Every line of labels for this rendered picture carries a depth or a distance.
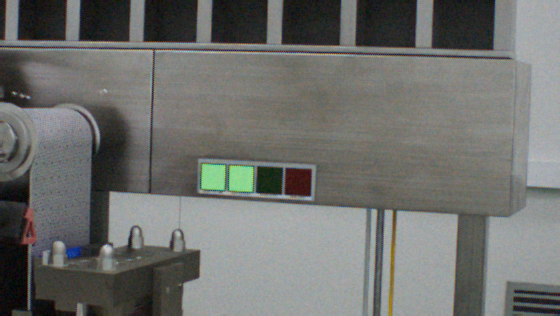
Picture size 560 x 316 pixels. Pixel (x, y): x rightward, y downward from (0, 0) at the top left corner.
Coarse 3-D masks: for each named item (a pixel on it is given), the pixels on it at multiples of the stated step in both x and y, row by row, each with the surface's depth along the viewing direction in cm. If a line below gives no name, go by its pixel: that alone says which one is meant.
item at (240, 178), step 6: (234, 168) 242; (240, 168) 241; (246, 168) 241; (252, 168) 240; (234, 174) 242; (240, 174) 241; (246, 174) 241; (252, 174) 240; (234, 180) 242; (240, 180) 241; (246, 180) 241; (252, 180) 240; (234, 186) 242; (240, 186) 241; (246, 186) 241; (252, 186) 241
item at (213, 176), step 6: (204, 168) 244; (210, 168) 243; (216, 168) 243; (222, 168) 242; (204, 174) 244; (210, 174) 243; (216, 174) 243; (222, 174) 243; (204, 180) 244; (210, 180) 243; (216, 180) 243; (222, 180) 243; (204, 186) 244; (210, 186) 243; (216, 186) 243; (222, 186) 243
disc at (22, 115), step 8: (0, 104) 222; (8, 104) 221; (8, 112) 221; (16, 112) 221; (24, 112) 220; (24, 120) 220; (32, 128) 220; (32, 136) 220; (32, 144) 220; (32, 152) 220; (24, 160) 221; (32, 160) 220; (24, 168) 221; (0, 176) 223; (8, 176) 222; (16, 176) 221
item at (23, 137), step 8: (0, 112) 221; (0, 120) 221; (8, 120) 221; (16, 120) 220; (16, 128) 220; (24, 128) 220; (24, 136) 220; (24, 144) 220; (16, 152) 220; (24, 152) 220; (16, 160) 220; (0, 168) 221; (8, 168) 221; (16, 168) 221
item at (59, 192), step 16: (32, 176) 221; (48, 176) 227; (64, 176) 233; (80, 176) 239; (32, 192) 221; (48, 192) 227; (64, 192) 233; (80, 192) 239; (32, 208) 222; (48, 208) 227; (64, 208) 233; (80, 208) 240; (48, 224) 228; (64, 224) 234; (80, 224) 240; (48, 240) 228; (64, 240) 234; (80, 240) 240; (32, 256) 222
